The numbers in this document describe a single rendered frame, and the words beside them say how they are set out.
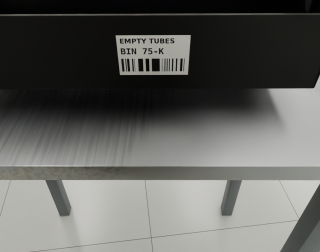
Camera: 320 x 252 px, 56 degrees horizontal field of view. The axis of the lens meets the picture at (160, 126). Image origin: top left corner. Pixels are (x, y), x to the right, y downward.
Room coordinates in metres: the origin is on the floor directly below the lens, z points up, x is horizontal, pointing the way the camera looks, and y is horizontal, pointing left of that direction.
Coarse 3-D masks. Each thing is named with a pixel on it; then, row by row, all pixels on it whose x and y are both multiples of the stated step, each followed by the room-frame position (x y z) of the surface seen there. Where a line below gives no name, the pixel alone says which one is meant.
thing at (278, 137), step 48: (0, 96) 0.40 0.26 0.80; (48, 96) 0.40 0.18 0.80; (96, 96) 0.40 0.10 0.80; (144, 96) 0.40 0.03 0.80; (192, 96) 0.40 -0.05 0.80; (240, 96) 0.40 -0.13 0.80; (288, 96) 0.40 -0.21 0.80; (0, 144) 0.29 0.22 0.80; (48, 144) 0.29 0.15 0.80; (96, 144) 0.29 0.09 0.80; (144, 144) 0.29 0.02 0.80; (192, 144) 0.29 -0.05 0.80; (240, 144) 0.29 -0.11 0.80; (288, 144) 0.29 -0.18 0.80; (288, 240) 0.29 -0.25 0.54
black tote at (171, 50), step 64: (0, 0) 0.53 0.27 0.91; (64, 0) 0.53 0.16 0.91; (128, 0) 0.53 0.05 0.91; (192, 0) 0.53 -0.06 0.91; (256, 0) 0.53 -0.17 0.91; (0, 64) 0.36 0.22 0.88; (64, 64) 0.36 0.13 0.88; (128, 64) 0.36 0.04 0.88; (192, 64) 0.37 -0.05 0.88; (256, 64) 0.37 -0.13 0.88
